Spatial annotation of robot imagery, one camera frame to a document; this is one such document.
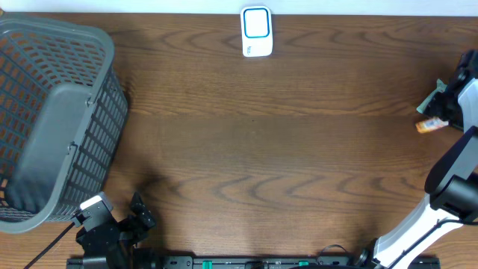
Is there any teal wet wipes pack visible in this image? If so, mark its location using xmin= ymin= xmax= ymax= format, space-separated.
xmin=416 ymin=79 xmax=447 ymax=114

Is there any small orange tissue pack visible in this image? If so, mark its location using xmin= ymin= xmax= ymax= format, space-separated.
xmin=415 ymin=117 xmax=449 ymax=134

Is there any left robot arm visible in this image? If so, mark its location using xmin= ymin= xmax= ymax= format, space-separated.
xmin=66 ymin=192 xmax=163 ymax=269

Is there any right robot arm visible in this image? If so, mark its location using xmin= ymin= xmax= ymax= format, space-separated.
xmin=361 ymin=50 xmax=477 ymax=268

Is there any white barcode scanner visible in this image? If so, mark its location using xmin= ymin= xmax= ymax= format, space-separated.
xmin=240 ymin=6 xmax=273 ymax=58

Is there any grey plastic shopping basket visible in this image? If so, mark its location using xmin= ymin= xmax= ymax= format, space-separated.
xmin=1 ymin=14 xmax=128 ymax=234

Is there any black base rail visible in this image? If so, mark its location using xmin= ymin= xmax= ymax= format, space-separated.
xmin=66 ymin=255 xmax=441 ymax=269

